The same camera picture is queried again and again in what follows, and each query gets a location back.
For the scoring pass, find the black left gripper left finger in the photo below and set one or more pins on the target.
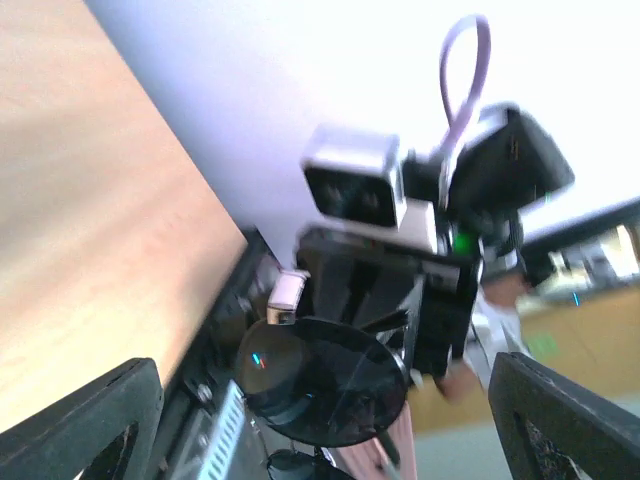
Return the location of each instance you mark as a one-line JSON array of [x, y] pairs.
[[104, 430]]

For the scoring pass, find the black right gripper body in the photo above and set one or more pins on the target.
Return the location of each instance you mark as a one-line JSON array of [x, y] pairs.
[[415, 303]]

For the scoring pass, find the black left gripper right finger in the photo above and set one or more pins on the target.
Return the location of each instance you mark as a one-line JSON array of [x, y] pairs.
[[531, 403]]

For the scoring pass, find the black round sunglasses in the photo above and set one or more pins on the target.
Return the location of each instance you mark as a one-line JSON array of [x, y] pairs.
[[340, 390]]

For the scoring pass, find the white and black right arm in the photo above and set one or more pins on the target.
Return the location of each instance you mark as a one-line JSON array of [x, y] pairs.
[[459, 219]]

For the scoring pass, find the light blue slotted cable duct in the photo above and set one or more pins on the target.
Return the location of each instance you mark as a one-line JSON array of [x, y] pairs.
[[224, 436]]

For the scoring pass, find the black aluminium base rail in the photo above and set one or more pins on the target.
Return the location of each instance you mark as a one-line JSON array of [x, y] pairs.
[[196, 392]]

